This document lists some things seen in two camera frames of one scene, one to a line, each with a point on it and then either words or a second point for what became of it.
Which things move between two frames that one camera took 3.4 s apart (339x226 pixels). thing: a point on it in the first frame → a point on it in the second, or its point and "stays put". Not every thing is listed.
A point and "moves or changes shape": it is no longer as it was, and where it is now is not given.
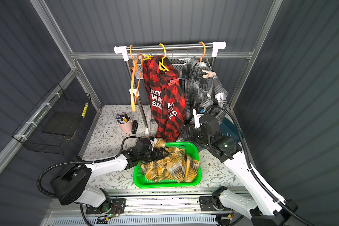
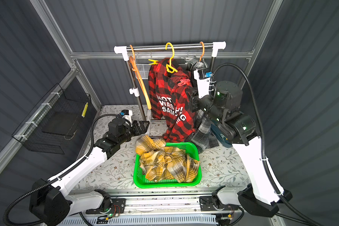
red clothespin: [172, 82] → [184, 81]
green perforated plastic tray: [141, 181] stays put
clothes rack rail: [124, 50] stays put
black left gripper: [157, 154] → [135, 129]
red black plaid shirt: [165, 96] moves or changes shape
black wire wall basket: [55, 117] stays put
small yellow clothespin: [149, 57] → [154, 61]
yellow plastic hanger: [161, 65] → [170, 68]
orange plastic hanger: [134, 62] → [140, 79]
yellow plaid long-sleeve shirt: [178, 166] stays put
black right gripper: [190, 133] → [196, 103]
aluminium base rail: [154, 207] stays put
